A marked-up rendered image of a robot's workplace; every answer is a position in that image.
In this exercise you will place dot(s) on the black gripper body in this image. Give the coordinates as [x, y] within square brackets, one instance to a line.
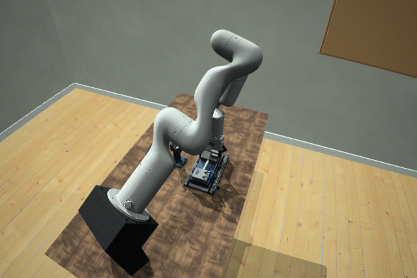
[218, 143]

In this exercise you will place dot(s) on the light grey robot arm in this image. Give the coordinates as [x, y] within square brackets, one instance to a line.
[190, 136]

